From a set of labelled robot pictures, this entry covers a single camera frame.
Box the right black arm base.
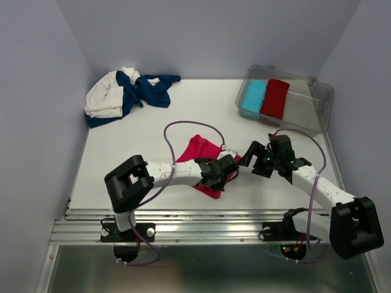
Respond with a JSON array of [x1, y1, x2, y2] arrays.
[[259, 221, 306, 242]]

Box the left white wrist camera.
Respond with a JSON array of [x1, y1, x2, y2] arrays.
[[219, 147, 238, 159]]

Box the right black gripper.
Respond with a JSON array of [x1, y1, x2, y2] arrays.
[[237, 140, 280, 178]]

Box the aluminium mounting rail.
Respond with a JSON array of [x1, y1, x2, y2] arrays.
[[49, 209, 286, 246]]

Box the rolled cyan t shirt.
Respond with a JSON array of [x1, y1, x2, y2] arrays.
[[240, 80, 267, 113]]

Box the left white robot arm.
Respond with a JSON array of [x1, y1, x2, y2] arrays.
[[104, 151, 239, 241]]

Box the navy blue t shirt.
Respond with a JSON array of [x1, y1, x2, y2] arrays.
[[84, 67, 181, 129]]

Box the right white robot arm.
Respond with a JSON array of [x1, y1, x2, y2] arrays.
[[239, 134, 384, 259]]

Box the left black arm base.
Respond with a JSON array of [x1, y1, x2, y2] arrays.
[[100, 222, 156, 243]]

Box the pink t shirt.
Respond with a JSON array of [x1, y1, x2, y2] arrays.
[[175, 134, 222, 200]]

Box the rolled dark red t shirt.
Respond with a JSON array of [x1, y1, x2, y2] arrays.
[[260, 79, 290, 120]]

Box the white t shirt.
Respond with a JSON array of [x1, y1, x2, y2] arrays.
[[84, 66, 161, 120]]

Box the clear plastic bin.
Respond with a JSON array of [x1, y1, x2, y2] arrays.
[[235, 65, 334, 134]]

